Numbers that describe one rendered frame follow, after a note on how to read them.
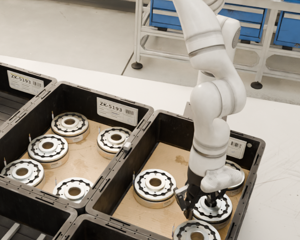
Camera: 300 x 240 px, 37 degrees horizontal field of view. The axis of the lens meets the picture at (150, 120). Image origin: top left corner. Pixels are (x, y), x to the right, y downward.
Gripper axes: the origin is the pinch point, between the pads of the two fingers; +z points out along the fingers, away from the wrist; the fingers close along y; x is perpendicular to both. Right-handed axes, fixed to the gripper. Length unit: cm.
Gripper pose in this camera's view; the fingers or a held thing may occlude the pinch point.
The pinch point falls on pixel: (198, 209)
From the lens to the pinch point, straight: 106.7
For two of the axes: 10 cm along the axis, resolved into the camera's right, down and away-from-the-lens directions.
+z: -0.5, 7.9, 6.1
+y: -9.1, 2.1, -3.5
